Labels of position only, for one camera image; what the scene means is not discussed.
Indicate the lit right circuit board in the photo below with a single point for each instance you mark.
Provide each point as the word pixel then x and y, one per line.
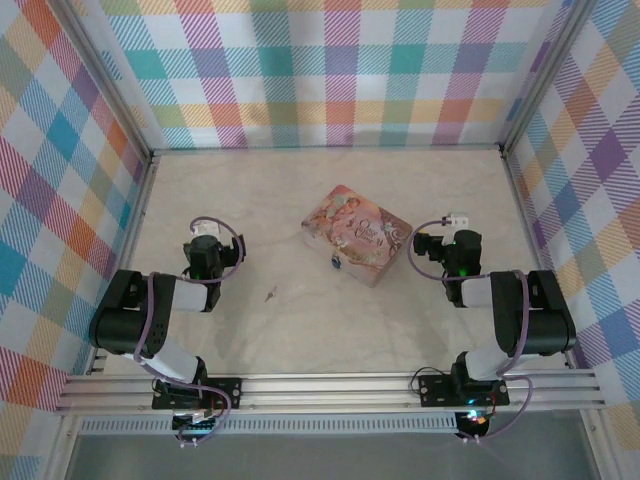
pixel 475 417

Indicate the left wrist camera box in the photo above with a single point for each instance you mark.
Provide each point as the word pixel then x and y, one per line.
pixel 205 230

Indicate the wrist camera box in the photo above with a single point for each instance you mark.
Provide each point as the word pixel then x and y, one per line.
pixel 459 219
pixel 205 230

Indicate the aluminium table edge rail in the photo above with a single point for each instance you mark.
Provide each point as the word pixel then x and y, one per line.
pixel 528 225
pixel 131 250
pixel 325 150

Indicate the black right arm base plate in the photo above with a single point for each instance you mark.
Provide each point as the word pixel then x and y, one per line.
pixel 435 390

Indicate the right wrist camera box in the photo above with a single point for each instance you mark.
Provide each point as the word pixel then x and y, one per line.
pixel 459 219

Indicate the pink illustrated tin box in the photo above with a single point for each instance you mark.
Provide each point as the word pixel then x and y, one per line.
pixel 360 235

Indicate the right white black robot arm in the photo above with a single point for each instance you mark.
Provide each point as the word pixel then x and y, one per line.
pixel 540 320

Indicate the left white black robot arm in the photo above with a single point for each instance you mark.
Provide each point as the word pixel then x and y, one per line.
pixel 125 320

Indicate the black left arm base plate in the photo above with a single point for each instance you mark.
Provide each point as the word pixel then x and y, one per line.
pixel 230 390

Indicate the aluminium corner post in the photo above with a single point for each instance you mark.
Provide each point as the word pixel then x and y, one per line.
pixel 109 80
pixel 544 75

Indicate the aluminium frame leg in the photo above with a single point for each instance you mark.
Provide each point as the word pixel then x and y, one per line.
pixel 597 445
pixel 62 450

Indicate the aluminium mounting rail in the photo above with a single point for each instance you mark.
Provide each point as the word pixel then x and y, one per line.
pixel 325 392

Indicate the green-lit left circuit board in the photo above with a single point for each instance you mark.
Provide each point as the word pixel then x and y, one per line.
pixel 195 425

